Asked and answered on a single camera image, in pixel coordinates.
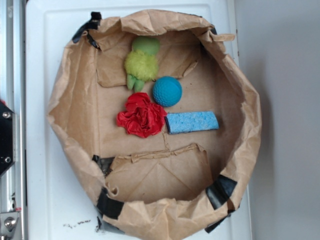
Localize black metal bracket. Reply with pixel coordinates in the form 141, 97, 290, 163
0, 100, 15, 177

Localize crumpled red paper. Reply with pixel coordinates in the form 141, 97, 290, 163
116, 92, 167, 138

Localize blue sponge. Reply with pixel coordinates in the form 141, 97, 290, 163
165, 111, 220, 134

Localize blue dimpled ball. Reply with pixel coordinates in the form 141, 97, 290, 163
152, 76, 183, 107

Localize silver metal corner bracket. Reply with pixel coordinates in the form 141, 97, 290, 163
0, 211, 22, 240

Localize green fuzzy plush toy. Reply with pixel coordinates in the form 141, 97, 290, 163
124, 36, 160, 93

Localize aluminium frame rail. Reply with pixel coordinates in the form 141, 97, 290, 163
0, 0, 28, 240

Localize white plastic tray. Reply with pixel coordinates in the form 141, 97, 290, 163
24, 3, 253, 240

